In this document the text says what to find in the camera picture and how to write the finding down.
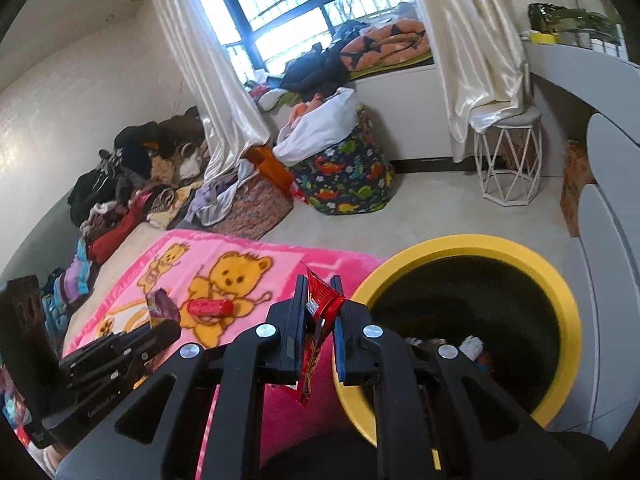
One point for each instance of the grey desk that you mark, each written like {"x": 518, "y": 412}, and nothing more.
{"x": 605, "y": 200}

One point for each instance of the small yellow box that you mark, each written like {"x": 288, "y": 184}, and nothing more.
{"x": 544, "y": 38}

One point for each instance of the dark jacket pile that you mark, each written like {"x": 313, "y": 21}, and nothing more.
{"x": 320, "y": 75}

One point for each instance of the floral fabric box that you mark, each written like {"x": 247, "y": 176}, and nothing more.
{"x": 250, "y": 210}

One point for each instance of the cream satin curtain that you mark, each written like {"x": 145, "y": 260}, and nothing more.
{"x": 470, "y": 45}
{"x": 215, "y": 75}

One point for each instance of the black framed window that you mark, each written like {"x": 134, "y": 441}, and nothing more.
{"x": 300, "y": 5}

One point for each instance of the lavender cloth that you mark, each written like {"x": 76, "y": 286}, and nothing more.
{"x": 215, "y": 200}

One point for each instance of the dark brown wrapper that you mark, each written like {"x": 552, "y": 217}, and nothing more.
{"x": 160, "y": 302}

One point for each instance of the orange paper bag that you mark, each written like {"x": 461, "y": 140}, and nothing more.
{"x": 270, "y": 167}

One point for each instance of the white foam fruit net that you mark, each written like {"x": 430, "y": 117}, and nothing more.
{"x": 471, "y": 346}

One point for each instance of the pile of clothes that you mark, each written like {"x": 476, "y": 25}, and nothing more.
{"x": 125, "y": 185}

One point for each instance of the orange printed cardboard box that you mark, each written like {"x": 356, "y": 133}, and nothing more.
{"x": 575, "y": 190}

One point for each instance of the dinosaur print laundry basket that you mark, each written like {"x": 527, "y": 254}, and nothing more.
{"x": 350, "y": 180}

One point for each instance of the orange cloth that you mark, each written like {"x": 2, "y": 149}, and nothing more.
{"x": 305, "y": 106}

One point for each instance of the green cushion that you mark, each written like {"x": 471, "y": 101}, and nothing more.
{"x": 395, "y": 66}

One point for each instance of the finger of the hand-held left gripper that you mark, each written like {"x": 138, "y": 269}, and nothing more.
{"x": 160, "y": 337}

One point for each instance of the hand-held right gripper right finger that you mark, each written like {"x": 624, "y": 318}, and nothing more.
{"x": 340, "y": 347}

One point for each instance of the small red candy packet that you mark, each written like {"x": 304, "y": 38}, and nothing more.
{"x": 210, "y": 307}

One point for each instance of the yellow trash bin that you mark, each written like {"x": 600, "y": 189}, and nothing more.
{"x": 475, "y": 247}

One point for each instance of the pink teddy bear blanket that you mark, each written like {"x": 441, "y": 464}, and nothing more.
{"x": 320, "y": 256}

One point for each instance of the orange patterned quilt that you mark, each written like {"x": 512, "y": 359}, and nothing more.
{"x": 385, "y": 45}

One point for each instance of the camouflage bag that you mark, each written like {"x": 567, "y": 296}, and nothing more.
{"x": 570, "y": 20}

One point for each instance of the white plastic bag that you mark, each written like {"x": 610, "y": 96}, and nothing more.
{"x": 320, "y": 132}

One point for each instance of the red snack packet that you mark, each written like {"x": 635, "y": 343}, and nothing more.
{"x": 322, "y": 302}

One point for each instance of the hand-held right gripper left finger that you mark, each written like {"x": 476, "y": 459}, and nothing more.
{"x": 300, "y": 325}

